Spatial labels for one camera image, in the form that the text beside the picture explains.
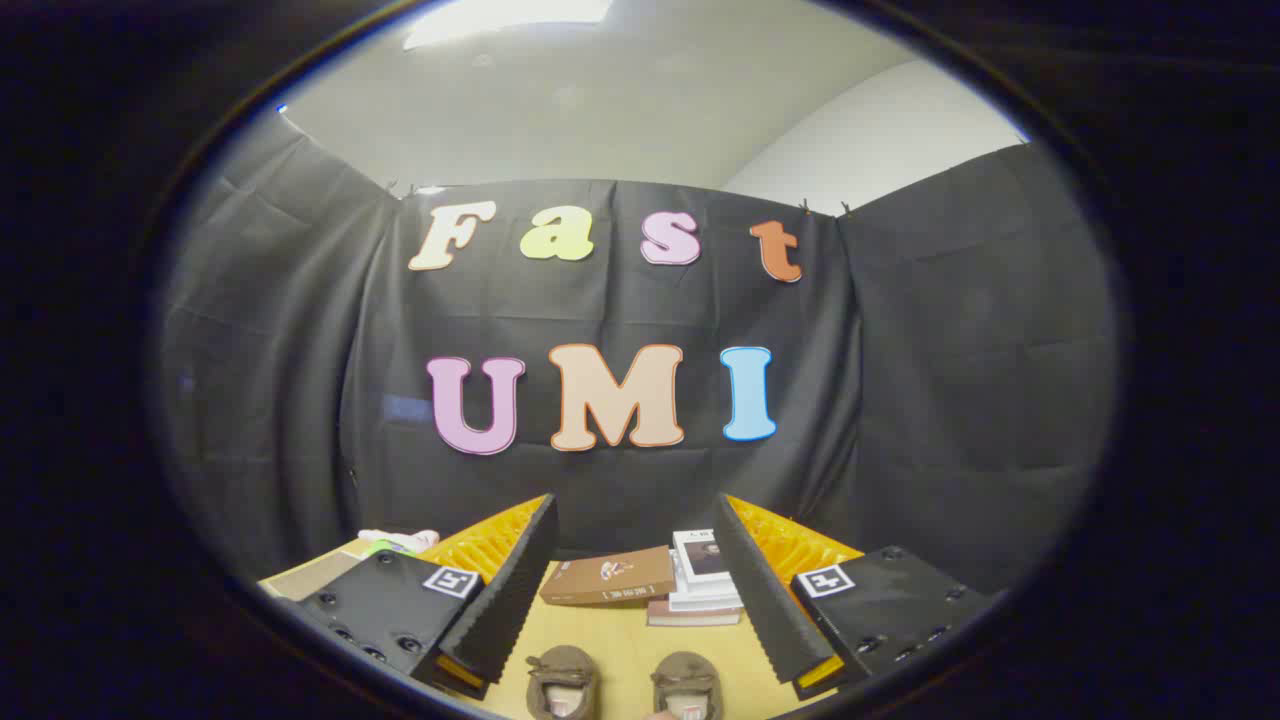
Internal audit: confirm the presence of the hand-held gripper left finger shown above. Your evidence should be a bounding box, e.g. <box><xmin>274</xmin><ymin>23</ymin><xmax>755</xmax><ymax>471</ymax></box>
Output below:
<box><xmin>295</xmin><ymin>493</ymin><xmax>559</xmax><ymax>701</ymax></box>

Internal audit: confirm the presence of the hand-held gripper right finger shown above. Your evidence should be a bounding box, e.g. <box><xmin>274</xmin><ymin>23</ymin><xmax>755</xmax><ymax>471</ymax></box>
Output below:
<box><xmin>713</xmin><ymin>492</ymin><xmax>991</xmax><ymax>701</ymax></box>

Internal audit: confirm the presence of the brown fuzzy shoe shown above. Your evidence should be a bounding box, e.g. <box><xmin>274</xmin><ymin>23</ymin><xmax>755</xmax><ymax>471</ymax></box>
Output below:
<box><xmin>651</xmin><ymin>652</ymin><xmax>725</xmax><ymax>720</ymax></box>
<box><xmin>526</xmin><ymin>645</ymin><xmax>601</xmax><ymax>720</ymax></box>

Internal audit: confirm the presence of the brown fabric storage box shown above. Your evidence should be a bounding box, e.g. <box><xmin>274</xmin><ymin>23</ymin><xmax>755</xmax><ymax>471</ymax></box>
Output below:
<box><xmin>258</xmin><ymin>545</ymin><xmax>367</xmax><ymax>602</ymax></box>

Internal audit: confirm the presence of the plain white book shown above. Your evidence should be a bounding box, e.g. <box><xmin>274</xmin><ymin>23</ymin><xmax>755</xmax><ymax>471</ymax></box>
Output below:
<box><xmin>668</xmin><ymin>588</ymin><xmax>744</xmax><ymax>613</ymax></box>

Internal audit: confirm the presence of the white book with portrait cover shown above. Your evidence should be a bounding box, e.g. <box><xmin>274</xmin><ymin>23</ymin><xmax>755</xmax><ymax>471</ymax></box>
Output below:
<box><xmin>672</xmin><ymin>529</ymin><xmax>737</xmax><ymax>593</ymax></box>

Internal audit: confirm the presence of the pinkish brown book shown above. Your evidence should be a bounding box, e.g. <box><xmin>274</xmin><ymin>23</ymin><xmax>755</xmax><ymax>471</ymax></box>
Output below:
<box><xmin>647</xmin><ymin>600</ymin><xmax>743</xmax><ymax>628</ymax></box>

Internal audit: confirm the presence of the pink and green plush toy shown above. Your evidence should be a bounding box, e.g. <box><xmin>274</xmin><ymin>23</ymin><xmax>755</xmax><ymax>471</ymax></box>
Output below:
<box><xmin>358</xmin><ymin>528</ymin><xmax>441</xmax><ymax>556</ymax></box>

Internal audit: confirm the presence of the ceiling light panel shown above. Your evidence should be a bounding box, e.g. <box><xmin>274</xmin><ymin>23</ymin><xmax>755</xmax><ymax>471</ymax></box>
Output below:
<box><xmin>403</xmin><ymin>0</ymin><xmax>613</xmax><ymax>51</ymax></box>

